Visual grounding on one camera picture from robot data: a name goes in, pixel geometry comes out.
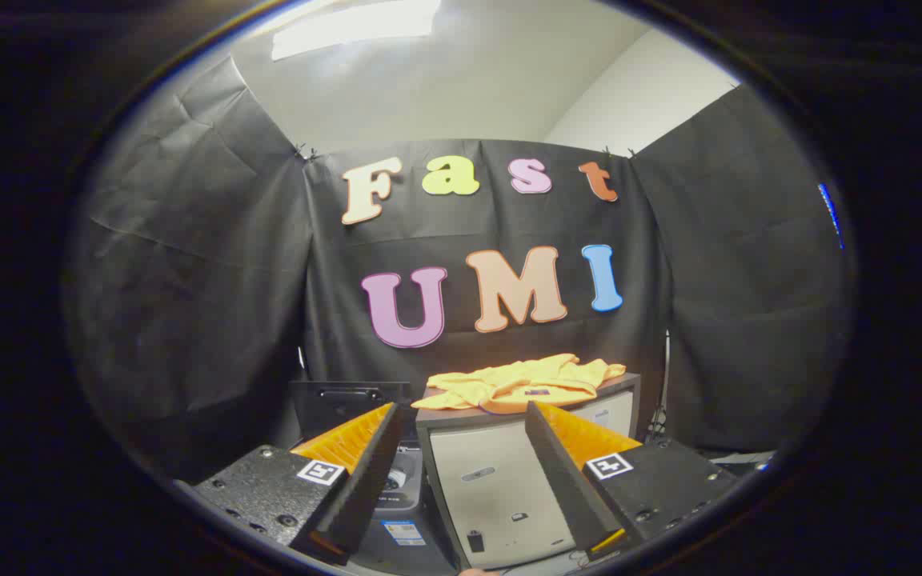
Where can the ceiling light panel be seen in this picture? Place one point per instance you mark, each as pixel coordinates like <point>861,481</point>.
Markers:
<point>357,26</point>

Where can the dark grey washing machine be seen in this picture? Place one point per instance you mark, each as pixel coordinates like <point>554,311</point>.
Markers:
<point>405,496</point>

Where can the yellow-orange shirt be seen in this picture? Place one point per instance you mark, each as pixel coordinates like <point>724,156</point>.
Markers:
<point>517,380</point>

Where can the black backdrop cloth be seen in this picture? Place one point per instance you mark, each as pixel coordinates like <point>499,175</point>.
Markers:
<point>213,280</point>

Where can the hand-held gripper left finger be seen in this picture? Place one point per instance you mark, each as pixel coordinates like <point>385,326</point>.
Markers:
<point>365,472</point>

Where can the grey cabinet with dark top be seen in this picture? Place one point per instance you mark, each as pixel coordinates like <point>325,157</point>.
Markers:
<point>485,488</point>

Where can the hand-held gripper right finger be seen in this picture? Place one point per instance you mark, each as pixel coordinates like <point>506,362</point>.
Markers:
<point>561,472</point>

